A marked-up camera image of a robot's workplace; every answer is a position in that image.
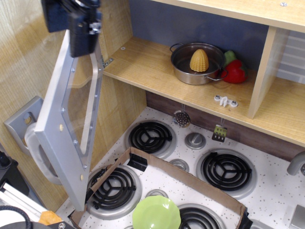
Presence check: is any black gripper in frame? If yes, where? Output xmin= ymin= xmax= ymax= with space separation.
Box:
xmin=41 ymin=0 xmax=101 ymax=58

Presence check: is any grey toy microwave door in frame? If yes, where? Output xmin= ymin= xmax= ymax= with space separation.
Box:
xmin=25 ymin=31 xmax=103 ymax=211

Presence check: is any steel pot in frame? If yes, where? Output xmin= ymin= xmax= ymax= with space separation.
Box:
xmin=170 ymin=43 xmax=228 ymax=85

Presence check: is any yellow toy corn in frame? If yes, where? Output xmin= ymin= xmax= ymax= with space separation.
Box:
xmin=190 ymin=49 xmax=209 ymax=73

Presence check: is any hanging metal strainer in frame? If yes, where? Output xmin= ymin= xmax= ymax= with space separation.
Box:
xmin=173 ymin=104 xmax=191 ymax=128

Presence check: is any brown cardboard barrier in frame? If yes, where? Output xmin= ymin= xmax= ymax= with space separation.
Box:
xmin=69 ymin=148 xmax=252 ymax=229

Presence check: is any black device at left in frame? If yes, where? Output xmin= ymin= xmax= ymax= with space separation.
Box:
xmin=0 ymin=152 xmax=30 ymax=196

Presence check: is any white door latch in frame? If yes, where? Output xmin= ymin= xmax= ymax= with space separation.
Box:
xmin=214 ymin=95 xmax=238 ymax=108

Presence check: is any grey stove knob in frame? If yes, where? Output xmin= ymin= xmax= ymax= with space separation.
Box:
xmin=184 ymin=133 xmax=206 ymax=150

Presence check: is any red toy pepper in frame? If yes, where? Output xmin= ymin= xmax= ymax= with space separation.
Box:
xmin=221 ymin=60 xmax=248 ymax=83

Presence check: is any small silver stove knob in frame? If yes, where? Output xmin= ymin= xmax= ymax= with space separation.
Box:
xmin=170 ymin=159 xmax=189 ymax=172

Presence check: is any front left stove burner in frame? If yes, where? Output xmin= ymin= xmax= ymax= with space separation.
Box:
xmin=87 ymin=165 xmax=142 ymax=220

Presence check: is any front silver stove knob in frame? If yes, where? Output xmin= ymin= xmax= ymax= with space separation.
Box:
xmin=145 ymin=189 xmax=168 ymax=198

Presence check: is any orange toy food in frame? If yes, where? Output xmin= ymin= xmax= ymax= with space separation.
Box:
xmin=38 ymin=210 xmax=63 ymax=226

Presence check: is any green plastic plate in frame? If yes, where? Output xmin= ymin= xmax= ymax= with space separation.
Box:
xmin=132 ymin=196 xmax=181 ymax=229

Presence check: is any back right stove burner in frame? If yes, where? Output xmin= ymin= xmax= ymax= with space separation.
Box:
xmin=195 ymin=148 xmax=257 ymax=200

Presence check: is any front right stove burner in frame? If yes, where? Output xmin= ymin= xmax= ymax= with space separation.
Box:
xmin=178 ymin=203 xmax=226 ymax=229

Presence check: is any grey faucet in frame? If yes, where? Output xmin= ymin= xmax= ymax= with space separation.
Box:
xmin=287 ymin=151 xmax=305 ymax=176

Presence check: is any grey wall phone holder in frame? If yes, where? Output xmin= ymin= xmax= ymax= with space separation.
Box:
xmin=4 ymin=96 xmax=43 ymax=156

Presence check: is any black cable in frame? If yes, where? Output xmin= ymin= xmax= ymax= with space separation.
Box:
xmin=0 ymin=205 xmax=33 ymax=229

